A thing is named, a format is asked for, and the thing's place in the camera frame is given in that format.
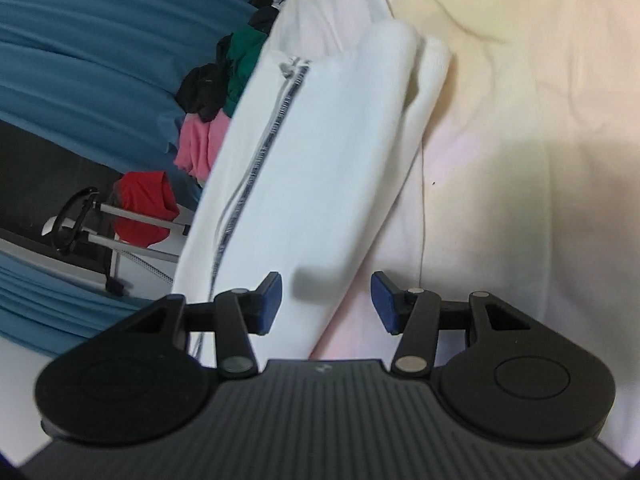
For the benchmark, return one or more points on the green garment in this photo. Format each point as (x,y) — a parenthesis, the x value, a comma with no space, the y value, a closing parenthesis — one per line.
(245,62)

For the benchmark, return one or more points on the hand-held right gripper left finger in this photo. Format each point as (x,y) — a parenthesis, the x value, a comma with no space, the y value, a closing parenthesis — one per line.
(270,300)

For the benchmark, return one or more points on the pink garment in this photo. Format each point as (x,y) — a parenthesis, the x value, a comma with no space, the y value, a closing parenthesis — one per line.
(200,145)

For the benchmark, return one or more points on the metal rod rack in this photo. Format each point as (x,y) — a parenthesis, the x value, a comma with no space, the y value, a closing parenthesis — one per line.
(135,217)

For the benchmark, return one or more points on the black garment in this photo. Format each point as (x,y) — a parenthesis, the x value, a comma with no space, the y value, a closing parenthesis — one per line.
(204,86)

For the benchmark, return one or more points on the blue curtain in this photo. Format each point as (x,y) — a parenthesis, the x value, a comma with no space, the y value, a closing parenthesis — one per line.
(90,45)

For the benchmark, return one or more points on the blue pleated cloth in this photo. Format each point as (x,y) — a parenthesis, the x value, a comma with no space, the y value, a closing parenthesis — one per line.
(45,305)

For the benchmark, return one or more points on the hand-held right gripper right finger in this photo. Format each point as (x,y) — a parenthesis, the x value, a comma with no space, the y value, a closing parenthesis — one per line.
(384,302)

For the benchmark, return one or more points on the red garment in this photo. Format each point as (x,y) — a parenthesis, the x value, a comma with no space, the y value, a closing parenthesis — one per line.
(145,205)

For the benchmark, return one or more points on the white zip jacket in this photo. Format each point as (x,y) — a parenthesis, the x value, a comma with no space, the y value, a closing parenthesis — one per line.
(310,170)

